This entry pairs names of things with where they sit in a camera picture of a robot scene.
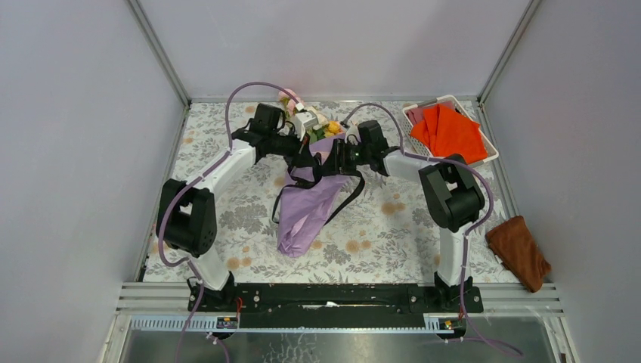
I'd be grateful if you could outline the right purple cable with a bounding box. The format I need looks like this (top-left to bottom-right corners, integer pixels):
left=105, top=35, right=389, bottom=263
left=340, top=102, right=525, bottom=359

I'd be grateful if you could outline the white plastic basket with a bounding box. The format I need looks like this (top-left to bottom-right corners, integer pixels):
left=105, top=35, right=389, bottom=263
left=401, top=95, right=499, bottom=167

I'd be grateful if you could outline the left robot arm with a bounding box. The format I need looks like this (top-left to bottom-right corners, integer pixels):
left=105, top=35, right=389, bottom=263
left=156, top=104, right=317, bottom=311

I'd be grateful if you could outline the orange folded paper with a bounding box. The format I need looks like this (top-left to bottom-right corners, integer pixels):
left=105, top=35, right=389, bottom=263
left=410, top=104, right=488, bottom=164

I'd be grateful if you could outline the floral patterned tablecloth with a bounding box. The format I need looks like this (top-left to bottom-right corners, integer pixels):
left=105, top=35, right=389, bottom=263
left=141, top=102, right=518, bottom=284

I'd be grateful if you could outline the purple cable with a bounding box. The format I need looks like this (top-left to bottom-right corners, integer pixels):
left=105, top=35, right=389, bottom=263
left=156, top=81, right=304, bottom=363
left=340, top=102, right=525, bottom=359

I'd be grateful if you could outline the pink and purple wrapping paper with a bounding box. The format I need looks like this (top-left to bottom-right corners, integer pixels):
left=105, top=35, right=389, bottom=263
left=277, top=166, right=350, bottom=258

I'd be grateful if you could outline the brown cloth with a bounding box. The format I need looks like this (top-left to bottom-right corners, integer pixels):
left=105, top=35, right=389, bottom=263
left=485, top=216, right=552, bottom=293

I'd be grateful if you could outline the yellow fake flower bunch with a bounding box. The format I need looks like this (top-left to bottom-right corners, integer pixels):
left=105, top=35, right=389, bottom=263
left=307, top=121, right=345, bottom=143

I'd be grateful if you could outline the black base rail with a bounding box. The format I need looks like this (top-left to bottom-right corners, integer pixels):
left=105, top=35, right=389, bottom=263
left=187, top=283, right=484, bottom=329

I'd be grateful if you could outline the black strap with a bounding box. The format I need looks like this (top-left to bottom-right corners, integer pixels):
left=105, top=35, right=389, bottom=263
left=271, top=142, right=367, bottom=226

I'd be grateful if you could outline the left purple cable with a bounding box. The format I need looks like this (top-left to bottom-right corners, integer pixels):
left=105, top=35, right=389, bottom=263
left=156, top=81, right=304, bottom=363

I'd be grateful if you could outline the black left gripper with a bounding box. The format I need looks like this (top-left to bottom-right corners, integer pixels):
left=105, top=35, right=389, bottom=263
left=267, top=126, right=316, bottom=169

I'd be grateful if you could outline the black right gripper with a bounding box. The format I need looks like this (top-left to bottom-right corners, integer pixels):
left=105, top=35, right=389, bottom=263
left=317, top=138, right=371, bottom=175

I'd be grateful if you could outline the pink fake flower stem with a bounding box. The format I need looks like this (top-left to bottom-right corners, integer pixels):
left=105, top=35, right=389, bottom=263
left=278, top=88, right=304, bottom=116

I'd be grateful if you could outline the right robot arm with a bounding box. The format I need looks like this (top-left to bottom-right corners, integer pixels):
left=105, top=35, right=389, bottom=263
left=322, top=120, right=485, bottom=312

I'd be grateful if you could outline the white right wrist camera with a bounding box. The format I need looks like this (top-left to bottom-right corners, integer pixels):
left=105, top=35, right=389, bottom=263
left=345, top=125, right=360, bottom=145

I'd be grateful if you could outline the white fake flower stem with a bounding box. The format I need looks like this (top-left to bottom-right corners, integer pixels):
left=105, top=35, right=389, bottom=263
left=305, top=106, right=330, bottom=131

